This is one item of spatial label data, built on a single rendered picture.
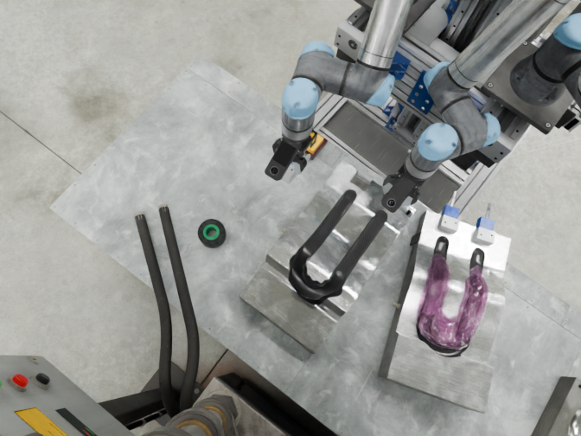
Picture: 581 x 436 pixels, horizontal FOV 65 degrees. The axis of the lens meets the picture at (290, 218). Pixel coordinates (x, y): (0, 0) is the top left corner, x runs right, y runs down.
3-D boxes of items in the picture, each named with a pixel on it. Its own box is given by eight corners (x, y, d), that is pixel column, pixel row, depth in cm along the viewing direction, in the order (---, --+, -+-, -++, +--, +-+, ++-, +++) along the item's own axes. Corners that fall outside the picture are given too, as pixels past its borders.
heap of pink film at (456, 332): (429, 249, 133) (438, 242, 125) (488, 269, 132) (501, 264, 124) (405, 336, 125) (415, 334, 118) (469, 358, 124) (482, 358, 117)
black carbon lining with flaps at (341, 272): (346, 188, 136) (352, 176, 127) (392, 219, 134) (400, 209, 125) (276, 281, 127) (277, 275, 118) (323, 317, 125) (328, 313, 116)
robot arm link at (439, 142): (469, 144, 98) (434, 157, 97) (450, 166, 109) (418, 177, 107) (452, 114, 100) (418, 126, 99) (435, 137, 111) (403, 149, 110)
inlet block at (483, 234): (478, 203, 141) (486, 197, 136) (494, 208, 141) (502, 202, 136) (469, 242, 137) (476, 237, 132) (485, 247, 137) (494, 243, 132)
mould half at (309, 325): (338, 170, 145) (345, 152, 132) (406, 218, 142) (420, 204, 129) (239, 298, 132) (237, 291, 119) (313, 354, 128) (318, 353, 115)
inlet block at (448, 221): (444, 192, 142) (450, 185, 137) (460, 197, 141) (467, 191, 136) (434, 230, 138) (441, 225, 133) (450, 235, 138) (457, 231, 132)
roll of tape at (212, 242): (199, 248, 136) (197, 246, 132) (199, 222, 138) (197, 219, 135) (226, 247, 136) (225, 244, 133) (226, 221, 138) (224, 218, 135)
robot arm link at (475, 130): (484, 92, 105) (442, 105, 103) (508, 132, 102) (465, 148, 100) (469, 109, 112) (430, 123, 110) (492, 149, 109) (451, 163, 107)
